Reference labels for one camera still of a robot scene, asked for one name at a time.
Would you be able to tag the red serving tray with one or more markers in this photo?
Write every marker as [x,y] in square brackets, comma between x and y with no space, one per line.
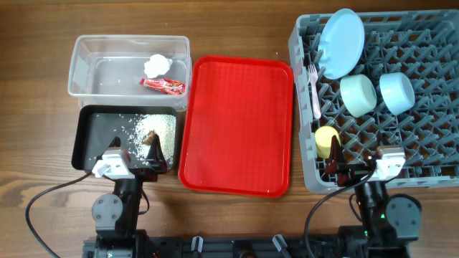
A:
[238,128]

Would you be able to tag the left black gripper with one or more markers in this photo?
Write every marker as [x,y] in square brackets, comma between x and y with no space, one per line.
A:
[156,163]

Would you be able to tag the grey dishwasher rack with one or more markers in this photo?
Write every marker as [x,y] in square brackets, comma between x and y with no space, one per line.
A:
[423,45]

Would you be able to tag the light blue plate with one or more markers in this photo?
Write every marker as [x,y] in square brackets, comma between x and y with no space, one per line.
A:
[341,43]

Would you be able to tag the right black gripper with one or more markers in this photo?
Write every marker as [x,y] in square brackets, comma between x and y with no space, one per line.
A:
[333,163]

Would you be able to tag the black waste tray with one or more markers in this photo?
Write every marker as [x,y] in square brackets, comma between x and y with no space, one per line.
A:
[98,125]

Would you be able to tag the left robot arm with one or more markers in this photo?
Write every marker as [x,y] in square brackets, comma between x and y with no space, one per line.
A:
[116,214]

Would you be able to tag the light blue bowl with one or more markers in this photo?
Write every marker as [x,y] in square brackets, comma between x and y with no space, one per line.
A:
[397,92]

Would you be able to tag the yellow cup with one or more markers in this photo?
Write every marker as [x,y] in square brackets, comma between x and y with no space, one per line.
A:
[323,137]

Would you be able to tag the clear plastic bin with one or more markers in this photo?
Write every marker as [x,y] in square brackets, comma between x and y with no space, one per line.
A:
[107,69]

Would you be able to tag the white plastic fork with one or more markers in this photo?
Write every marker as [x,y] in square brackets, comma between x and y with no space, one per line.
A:
[313,77]

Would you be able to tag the white napkin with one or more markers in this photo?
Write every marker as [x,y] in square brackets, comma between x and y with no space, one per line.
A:
[157,65]

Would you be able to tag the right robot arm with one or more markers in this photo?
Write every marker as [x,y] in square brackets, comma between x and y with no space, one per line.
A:
[388,223]

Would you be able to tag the red snack wrapper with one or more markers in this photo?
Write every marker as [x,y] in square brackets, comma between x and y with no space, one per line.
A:
[164,85]

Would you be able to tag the green bowl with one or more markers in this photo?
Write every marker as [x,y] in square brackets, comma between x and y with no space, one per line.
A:
[358,94]

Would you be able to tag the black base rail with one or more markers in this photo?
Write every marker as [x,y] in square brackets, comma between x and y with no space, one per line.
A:
[233,247]

